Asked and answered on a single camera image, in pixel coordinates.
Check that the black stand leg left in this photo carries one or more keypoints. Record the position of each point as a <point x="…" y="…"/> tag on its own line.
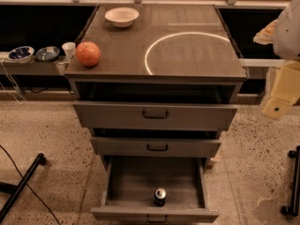
<point x="14" y="191"/>

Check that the white paper cup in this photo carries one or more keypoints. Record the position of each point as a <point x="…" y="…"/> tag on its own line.
<point x="69" y="49"/>

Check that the blue patterned bowl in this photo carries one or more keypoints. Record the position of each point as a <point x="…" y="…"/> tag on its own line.
<point x="21" y="54"/>

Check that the grey side shelf right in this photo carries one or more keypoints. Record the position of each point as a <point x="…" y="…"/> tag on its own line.
<point x="257" y="68"/>

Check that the grey middle drawer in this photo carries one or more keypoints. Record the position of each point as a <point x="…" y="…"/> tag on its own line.
<point x="155" y="147"/>

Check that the grey drawer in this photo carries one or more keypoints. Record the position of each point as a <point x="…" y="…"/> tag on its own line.
<point x="155" y="147"/>
<point x="132" y="181"/>
<point x="154" y="116"/>

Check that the grey blue bowl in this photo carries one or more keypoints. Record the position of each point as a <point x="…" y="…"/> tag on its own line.
<point x="48" y="54"/>

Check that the white bowl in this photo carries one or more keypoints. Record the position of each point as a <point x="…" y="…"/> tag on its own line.
<point x="122" y="17"/>

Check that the grey side shelf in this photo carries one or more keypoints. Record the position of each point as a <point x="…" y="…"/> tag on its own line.
<point x="34" y="67"/>
<point x="257" y="68"/>

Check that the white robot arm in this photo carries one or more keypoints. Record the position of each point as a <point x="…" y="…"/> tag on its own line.
<point x="284" y="34"/>

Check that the grey top drawer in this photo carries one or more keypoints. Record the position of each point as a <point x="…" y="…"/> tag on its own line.
<point x="154" y="116"/>

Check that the grey side shelf left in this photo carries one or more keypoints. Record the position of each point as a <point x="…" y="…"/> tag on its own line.
<point x="34" y="67"/>

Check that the grey drawer cabinet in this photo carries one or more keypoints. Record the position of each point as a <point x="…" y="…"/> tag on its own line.
<point x="170" y="54"/>

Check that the grey bottom drawer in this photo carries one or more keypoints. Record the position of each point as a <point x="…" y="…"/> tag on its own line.
<point x="132" y="181"/>

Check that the dark pepsi can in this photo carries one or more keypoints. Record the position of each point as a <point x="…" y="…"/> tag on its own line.
<point x="160" y="196"/>

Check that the black stand leg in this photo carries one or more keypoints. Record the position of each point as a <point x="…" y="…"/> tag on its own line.
<point x="293" y="208"/>
<point x="14" y="191"/>

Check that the black stand leg right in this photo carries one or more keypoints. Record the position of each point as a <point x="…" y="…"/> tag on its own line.
<point x="293" y="208"/>

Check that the red apple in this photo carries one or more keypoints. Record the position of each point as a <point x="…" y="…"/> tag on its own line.
<point x="88" y="53"/>

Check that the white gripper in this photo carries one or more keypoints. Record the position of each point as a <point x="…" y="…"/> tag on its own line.
<point x="288" y="37"/>

